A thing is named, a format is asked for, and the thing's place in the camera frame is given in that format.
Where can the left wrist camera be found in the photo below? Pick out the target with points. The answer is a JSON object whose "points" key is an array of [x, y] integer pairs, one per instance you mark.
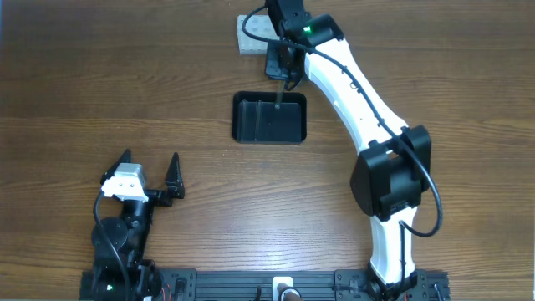
{"points": [[125, 184]]}

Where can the mounting rail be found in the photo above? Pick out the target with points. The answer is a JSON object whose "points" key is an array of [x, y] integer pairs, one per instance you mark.
{"points": [[234, 286]]}

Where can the black tray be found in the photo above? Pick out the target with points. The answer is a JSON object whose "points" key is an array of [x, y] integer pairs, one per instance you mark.
{"points": [[292, 129]]}

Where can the white test tube rack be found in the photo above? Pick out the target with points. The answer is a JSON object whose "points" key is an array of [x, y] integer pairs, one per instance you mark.
{"points": [[251, 48]]}

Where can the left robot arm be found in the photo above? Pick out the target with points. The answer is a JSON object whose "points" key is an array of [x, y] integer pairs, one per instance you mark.
{"points": [[134, 226]]}

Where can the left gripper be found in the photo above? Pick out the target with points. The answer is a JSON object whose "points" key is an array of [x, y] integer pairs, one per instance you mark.
{"points": [[159, 197]]}

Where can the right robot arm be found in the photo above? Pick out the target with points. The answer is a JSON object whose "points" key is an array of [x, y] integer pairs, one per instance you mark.
{"points": [[338, 96]]}

